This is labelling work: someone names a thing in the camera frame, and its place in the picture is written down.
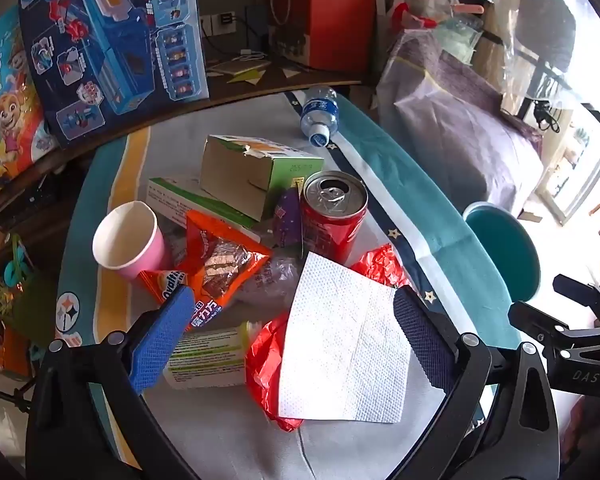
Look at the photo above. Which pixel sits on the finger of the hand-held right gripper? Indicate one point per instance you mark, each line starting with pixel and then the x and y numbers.
pixel 540 322
pixel 580 292

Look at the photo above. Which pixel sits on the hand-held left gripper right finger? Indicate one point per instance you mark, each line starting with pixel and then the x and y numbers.
pixel 425 345

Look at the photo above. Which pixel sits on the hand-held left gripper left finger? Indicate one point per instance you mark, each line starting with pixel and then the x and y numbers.
pixel 162 345

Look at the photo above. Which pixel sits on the teal bin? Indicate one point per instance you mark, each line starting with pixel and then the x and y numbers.
pixel 505 255

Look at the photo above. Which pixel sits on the white paper napkin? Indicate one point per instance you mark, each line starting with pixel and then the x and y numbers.
pixel 345 340

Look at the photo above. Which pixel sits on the pink paper cup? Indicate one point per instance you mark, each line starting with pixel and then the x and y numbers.
pixel 147 257

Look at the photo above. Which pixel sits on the orange snack wrapper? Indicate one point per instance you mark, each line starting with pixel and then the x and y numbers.
pixel 220 260

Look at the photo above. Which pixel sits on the green white box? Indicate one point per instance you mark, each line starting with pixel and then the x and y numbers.
pixel 180 200

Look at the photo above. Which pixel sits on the blue label water bottle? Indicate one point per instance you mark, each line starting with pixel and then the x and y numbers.
pixel 320 110

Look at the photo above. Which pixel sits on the clear plastic wrapper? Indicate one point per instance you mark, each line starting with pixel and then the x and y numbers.
pixel 275 280

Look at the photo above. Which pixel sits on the green felt bag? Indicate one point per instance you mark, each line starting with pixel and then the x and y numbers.
pixel 30 310

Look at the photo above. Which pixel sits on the red soda can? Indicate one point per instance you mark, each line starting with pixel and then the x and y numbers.
pixel 330 230

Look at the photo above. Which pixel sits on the purple wrapper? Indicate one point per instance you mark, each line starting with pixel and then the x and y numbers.
pixel 287 220

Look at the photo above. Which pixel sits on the open green white carton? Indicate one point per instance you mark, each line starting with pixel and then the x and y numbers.
pixel 240 175

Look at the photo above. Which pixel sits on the purple cloth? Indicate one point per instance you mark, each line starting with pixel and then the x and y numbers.
pixel 455 125

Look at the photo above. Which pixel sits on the black office chair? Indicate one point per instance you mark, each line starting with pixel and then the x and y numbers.
pixel 545 15

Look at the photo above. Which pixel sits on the cartoon printed toy box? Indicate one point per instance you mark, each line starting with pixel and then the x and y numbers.
pixel 10 110

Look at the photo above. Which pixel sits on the white notebook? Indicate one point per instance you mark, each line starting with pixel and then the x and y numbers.
pixel 240 66

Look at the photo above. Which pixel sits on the blue toy box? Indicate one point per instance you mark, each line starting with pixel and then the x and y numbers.
pixel 110 60

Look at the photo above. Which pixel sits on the wooden desk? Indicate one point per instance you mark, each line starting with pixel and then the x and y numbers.
pixel 290 82

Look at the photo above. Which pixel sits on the white power outlet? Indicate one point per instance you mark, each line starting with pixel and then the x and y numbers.
pixel 215 22

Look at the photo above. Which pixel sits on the red gift bag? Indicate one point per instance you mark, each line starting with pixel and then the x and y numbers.
pixel 340 10

